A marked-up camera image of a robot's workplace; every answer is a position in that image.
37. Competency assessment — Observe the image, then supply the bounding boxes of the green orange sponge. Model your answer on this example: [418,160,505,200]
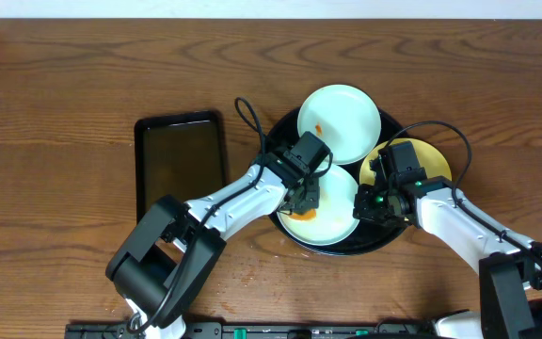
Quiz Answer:
[287,209,316,221]

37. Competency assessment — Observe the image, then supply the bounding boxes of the yellow plate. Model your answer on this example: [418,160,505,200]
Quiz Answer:
[359,137,453,186]

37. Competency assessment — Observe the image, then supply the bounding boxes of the light blue plate bottom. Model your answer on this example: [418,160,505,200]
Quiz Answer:
[280,165,359,246]

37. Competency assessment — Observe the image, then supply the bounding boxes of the light blue plate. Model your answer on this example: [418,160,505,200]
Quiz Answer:
[296,85,381,165]
[280,165,359,246]

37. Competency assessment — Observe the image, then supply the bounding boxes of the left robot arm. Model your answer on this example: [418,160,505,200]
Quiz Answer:
[105,144,333,338]

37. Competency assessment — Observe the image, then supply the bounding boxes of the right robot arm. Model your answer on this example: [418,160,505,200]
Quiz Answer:
[354,155,542,338]

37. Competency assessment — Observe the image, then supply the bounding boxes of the black rectangular water tray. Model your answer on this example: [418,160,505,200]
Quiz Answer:
[134,110,228,219]

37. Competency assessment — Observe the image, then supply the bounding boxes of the light blue plate top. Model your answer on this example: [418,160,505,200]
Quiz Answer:
[296,85,381,165]

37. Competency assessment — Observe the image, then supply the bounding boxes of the left black cable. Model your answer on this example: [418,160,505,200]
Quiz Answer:
[127,96,333,335]

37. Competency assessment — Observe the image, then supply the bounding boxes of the black cable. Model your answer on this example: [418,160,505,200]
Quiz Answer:
[127,96,333,335]
[378,120,542,302]

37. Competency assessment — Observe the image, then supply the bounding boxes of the right black cable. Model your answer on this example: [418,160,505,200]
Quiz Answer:
[378,120,542,302]

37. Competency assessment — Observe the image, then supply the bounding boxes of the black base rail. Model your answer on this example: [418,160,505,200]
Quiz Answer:
[64,320,437,339]

